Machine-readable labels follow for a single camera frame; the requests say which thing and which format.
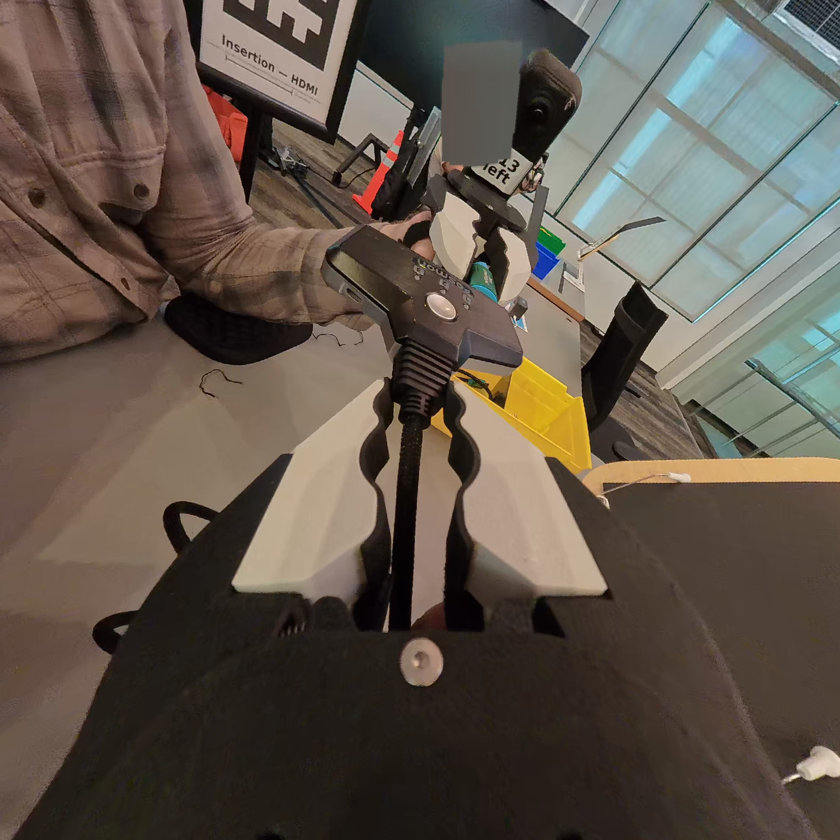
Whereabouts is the person's torso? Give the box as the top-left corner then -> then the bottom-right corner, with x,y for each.
0,0 -> 263,364

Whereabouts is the black board with wooden edge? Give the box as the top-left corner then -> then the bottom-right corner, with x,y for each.
578,456 -> 840,840

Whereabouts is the orange striped traffic cone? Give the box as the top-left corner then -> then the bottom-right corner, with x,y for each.
351,129 -> 403,214

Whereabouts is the black monitor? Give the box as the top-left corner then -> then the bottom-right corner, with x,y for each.
355,0 -> 594,122

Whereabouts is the person's left hand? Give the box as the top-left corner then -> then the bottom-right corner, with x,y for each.
398,214 -> 442,266

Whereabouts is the black switch cable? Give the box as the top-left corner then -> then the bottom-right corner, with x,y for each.
92,407 -> 437,653

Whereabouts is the person's left forearm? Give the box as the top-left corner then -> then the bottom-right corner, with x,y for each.
142,73 -> 424,325

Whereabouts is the yellow plastic bin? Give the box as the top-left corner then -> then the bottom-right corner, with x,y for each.
431,359 -> 594,476

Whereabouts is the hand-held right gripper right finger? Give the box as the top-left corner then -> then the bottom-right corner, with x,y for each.
447,388 -> 611,615

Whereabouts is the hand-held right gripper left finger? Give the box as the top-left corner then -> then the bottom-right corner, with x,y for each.
233,381 -> 395,611

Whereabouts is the black and white tag board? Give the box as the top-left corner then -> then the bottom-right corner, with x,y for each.
195,0 -> 364,135

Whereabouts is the black textured pad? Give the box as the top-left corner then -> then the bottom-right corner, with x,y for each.
163,292 -> 317,367

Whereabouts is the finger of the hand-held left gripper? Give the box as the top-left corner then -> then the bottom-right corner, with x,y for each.
430,197 -> 484,279
491,224 -> 539,312

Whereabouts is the black office chair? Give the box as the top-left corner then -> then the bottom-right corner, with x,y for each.
581,281 -> 669,430

